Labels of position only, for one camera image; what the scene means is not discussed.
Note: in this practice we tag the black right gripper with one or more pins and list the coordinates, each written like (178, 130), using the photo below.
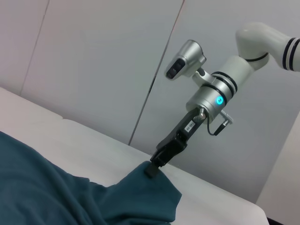
(181, 133)

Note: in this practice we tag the teal t-shirt with cream letters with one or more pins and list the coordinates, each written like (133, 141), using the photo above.
(47, 187)

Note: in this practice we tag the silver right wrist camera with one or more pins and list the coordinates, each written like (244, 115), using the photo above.
(187, 58)

